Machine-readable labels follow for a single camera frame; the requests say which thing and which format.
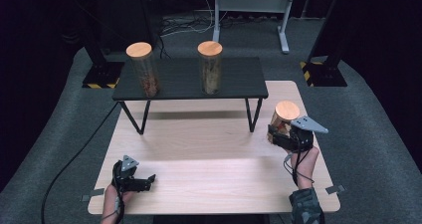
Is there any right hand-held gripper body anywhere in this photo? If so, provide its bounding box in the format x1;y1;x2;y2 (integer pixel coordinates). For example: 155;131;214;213
272;115;329;152

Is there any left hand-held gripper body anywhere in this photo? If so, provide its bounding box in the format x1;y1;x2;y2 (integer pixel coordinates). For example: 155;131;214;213
111;154;140;193

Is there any glass jar with tan pieces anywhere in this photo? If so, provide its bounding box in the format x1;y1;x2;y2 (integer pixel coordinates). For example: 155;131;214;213
267;100;302;145

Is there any glass jar with dried leaves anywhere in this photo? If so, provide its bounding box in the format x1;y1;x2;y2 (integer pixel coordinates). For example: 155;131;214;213
197;40;224;96

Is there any glass jar with red contents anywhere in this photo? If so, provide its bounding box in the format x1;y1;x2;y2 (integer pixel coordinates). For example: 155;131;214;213
125;41;161;99

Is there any black shelf with metal legs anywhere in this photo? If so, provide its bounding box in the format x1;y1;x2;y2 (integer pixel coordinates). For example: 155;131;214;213
111;56;269;135

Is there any person's left hand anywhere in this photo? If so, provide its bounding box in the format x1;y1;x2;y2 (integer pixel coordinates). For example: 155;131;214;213
105;183;134;204

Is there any person's right hand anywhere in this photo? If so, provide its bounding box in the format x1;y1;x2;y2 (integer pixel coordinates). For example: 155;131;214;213
285;146;320;182

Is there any grey tape strip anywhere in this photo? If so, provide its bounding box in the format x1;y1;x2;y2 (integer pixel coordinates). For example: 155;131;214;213
324;184;346;195
81;188;106;202

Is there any black stand with striped base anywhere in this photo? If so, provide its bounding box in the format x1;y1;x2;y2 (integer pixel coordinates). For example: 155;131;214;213
300;0;348;88
81;0;125;90

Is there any white metal stand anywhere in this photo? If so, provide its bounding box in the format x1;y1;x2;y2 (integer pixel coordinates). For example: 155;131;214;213
212;0;298;55

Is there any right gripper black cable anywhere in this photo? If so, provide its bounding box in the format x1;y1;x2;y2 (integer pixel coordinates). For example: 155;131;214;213
283;150;316;187

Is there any thick black floor cable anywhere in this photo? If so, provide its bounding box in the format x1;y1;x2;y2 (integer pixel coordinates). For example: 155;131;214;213
40;102;121;224

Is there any bundle of floor cables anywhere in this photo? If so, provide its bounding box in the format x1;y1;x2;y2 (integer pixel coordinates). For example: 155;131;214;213
160;14;282;38

